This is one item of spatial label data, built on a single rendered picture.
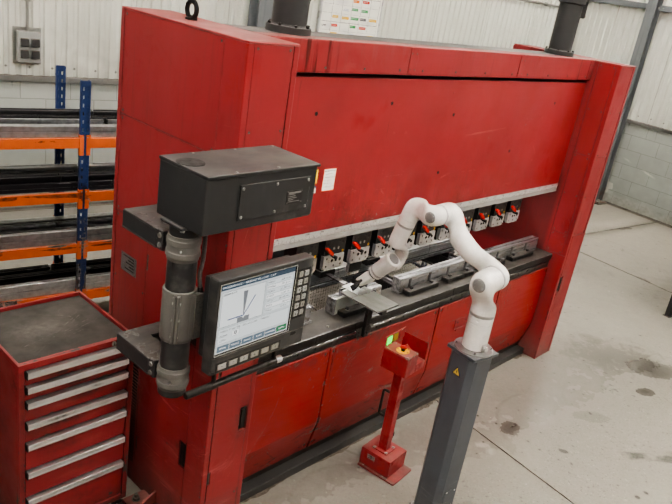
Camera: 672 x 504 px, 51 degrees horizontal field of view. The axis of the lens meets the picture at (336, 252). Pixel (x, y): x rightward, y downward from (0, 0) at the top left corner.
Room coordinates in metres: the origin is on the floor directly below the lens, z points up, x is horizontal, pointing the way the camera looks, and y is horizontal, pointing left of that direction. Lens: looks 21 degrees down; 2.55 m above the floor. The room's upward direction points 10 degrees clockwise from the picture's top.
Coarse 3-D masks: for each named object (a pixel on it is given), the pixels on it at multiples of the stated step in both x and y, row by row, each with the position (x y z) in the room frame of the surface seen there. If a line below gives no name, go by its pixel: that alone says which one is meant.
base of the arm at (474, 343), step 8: (472, 320) 2.99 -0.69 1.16; (480, 320) 2.98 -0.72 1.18; (488, 320) 2.98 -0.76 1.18; (472, 328) 2.99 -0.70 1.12; (480, 328) 2.97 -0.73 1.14; (488, 328) 2.98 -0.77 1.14; (464, 336) 3.02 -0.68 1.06; (472, 336) 2.98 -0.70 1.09; (480, 336) 2.97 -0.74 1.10; (488, 336) 3.00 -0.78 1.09; (456, 344) 3.02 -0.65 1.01; (464, 344) 3.00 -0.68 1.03; (472, 344) 2.98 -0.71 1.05; (480, 344) 2.98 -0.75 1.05; (488, 344) 3.08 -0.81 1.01; (464, 352) 2.96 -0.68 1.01; (472, 352) 2.97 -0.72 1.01; (480, 352) 2.98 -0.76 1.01; (488, 352) 3.00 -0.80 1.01
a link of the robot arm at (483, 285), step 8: (480, 272) 2.97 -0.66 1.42; (488, 272) 2.97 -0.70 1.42; (496, 272) 3.00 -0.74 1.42; (472, 280) 2.97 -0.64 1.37; (480, 280) 2.94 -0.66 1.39; (488, 280) 2.93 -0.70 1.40; (496, 280) 2.96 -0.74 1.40; (472, 288) 2.96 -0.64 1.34; (480, 288) 2.93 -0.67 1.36; (488, 288) 2.92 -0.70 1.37; (496, 288) 2.95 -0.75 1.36; (472, 296) 3.00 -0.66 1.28; (480, 296) 2.94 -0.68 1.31; (488, 296) 2.93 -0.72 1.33; (472, 304) 3.02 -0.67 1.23; (480, 304) 2.97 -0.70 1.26; (488, 304) 2.96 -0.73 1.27; (472, 312) 3.01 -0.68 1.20; (480, 312) 2.98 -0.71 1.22; (488, 312) 2.98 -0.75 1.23
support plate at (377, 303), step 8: (368, 288) 3.53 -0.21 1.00; (352, 296) 3.39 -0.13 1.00; (360, 296) 3.41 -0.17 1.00; (368, 296) 3.43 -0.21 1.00; (376, 296) 3.44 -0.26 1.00; (368, 304) 3.33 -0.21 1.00; (376, 304) 3.34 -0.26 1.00; (384, 304) 3.36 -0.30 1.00; (392, 304) 3.38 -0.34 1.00; (376, 312) 3.26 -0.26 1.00
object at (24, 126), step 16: (0, 112) 4.20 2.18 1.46; (16, 112) 4.26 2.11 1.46; (32, 112) 4.33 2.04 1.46; (48, 112) 4.39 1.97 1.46; (64, 112) 4.46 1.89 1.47; (96, 112) 4.59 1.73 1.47; (112, 112) 4.66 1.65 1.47; (0, 128) 3.87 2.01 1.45; (16, 128) 3.93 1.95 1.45; (32, 128) 3.98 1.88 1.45; (48, 128) 4.04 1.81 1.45; (64, 128) 4.10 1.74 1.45; (96, 128) 4.23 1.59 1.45; (112, 128) 4.30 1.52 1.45
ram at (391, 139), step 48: (336, 96) 3.18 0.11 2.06; (384, 96) 3.44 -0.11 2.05; (432, 96) 3.74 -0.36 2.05; (480, 96) 4.09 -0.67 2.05; (528, 96) 4.52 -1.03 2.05; (576, 96) 5.03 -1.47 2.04; (288, 144) 2.99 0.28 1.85; (336, 144) 3.22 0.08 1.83; (384, 144) 3.49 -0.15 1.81; (432, 144) 3.81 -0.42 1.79; (480, 144) 4.19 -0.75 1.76; (528, 144) 4.64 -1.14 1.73; (336, 192) 3.26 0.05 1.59; (384, 192) 3.55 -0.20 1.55; (432, 192) 3.89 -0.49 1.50; (480, 192) 4.29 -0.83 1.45
